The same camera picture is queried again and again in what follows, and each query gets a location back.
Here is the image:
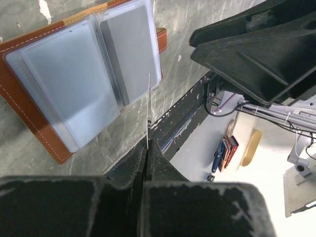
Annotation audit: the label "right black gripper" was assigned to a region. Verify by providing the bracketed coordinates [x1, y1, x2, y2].
[190, 0, 316, 107]

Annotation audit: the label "items on outside shelf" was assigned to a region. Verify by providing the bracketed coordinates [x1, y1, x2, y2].
[211, 120, 262, 174]

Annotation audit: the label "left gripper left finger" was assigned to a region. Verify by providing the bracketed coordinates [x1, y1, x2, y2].
[102, 142, 147, 237]

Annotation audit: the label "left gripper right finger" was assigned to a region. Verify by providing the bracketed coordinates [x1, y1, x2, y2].
[142, 140, 195, 237]

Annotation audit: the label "brown leather card holder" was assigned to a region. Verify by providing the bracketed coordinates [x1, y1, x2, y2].
[0, 0, 167, 164]

